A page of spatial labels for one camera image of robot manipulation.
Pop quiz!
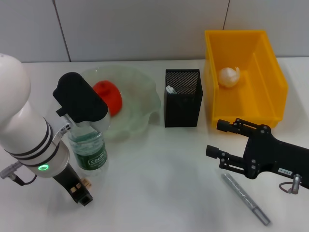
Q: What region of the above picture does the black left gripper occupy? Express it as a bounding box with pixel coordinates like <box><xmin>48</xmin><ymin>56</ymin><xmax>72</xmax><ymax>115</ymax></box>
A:
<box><xmin>52</xmin><ymin>162</ymin><xmax>94</xmax><ymax>207</ymax></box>

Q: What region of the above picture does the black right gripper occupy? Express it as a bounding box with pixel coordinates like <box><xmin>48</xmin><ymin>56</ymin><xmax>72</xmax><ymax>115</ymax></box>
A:
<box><xmin>205</xmin><ymin>118</ymin><xmax>309</xmax><ymax>189</ymax></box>

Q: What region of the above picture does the tan eraser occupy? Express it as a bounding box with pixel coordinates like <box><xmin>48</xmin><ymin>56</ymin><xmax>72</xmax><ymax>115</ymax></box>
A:
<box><xmin>70</xmin><ymin>178</ymin><xmax>93</xmax><ymax>193</ymax></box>

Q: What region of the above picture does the clear green-label water bottle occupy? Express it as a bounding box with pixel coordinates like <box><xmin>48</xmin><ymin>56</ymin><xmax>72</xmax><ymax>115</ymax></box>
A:
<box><xmin>67</xmin><ymin>125</ymin><xmax>109</xmax><ymax>177</ymax></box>

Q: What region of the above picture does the silver grey pen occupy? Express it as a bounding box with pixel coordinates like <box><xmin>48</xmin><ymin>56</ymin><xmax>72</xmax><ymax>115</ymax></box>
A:
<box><xmin>221</xmin><ymin>173</ymin><xmax>270</xmax><ymax>226</ymax></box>

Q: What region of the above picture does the white paper ball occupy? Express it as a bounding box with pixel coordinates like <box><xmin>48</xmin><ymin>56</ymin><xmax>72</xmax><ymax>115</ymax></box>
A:
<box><xmin>219</xmin><ymin>67</ymin><xmax>241</xmax><ymax>88</ymax></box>

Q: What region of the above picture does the red tomato-shaped object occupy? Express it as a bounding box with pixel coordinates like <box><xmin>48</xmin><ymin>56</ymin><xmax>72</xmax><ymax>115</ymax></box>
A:
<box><xmin>93</xmin><ymin>81</ymin><xmax>123</xmax><ymax>118</ymax></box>

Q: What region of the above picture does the black mesh pen holder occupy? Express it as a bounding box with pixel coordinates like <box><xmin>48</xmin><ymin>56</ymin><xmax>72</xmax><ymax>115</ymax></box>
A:
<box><xmin>164</xmin><ymin>69</ymin><xmax>204</xmax><ymax>128</ymax></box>

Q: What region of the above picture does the translucent wavy fruit plate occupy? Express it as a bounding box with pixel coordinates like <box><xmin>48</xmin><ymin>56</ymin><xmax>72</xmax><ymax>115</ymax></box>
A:
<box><xmin>81</xmin><ymin>66</ymin><xmax>161</xmax><ymax>142</ymax></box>

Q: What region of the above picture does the yellow plastic bin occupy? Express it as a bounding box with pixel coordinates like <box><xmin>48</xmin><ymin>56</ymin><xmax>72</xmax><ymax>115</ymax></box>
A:
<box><xmin>204</xmin><ymin>29</ymin><xmax>289</xmax><ymax>132</ymax></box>

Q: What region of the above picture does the right arm cable with plug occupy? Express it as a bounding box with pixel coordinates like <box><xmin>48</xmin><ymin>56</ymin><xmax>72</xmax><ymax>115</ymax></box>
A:
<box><xmin>279</xmin><ymin>174</ymin><xmax>303</xmax><ymax>195</ymax></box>

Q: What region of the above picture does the arm cable with plug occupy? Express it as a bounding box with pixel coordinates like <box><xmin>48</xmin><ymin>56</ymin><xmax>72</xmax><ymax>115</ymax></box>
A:
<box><xmin>279</xmin><ymin>174</ymin><xmax>303</xmax><ymax>195</ymax></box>
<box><xmin>0</xmin><ymin>162</ymin><xmax>39</xmax><ymax>187</ymax></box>

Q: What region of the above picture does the left arm cable with plug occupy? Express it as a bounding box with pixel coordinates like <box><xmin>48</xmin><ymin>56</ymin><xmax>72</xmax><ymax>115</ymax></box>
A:
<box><xmin>0</xmin><ymin>162</ymin><xmax>39</xmax><ymax>187</ymax></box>

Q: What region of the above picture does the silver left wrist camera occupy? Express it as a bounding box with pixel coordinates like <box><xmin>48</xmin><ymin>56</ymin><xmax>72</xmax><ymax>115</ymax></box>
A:
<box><xmin>52</xmin><ymin>72</ymin><xmax>112</xmax><ymax>133</ymax></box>

